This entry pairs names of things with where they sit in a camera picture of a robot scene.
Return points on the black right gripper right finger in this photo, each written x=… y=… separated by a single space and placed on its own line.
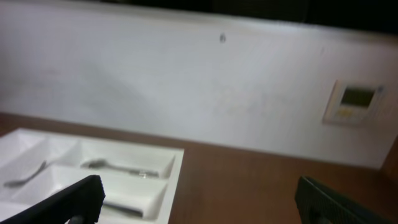
x=317 y=203

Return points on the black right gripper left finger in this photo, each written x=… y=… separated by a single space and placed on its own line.
x=79 y=203

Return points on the steel dessert spoon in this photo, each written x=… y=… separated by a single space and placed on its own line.
x=21 y=182

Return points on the large steel spoon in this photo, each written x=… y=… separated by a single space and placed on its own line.
x=132 y=212

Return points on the white plastic cutlery tray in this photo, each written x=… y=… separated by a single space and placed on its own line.
x=23 y=151

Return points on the white wall thermostat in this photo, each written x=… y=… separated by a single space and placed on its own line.
x=353 y=103

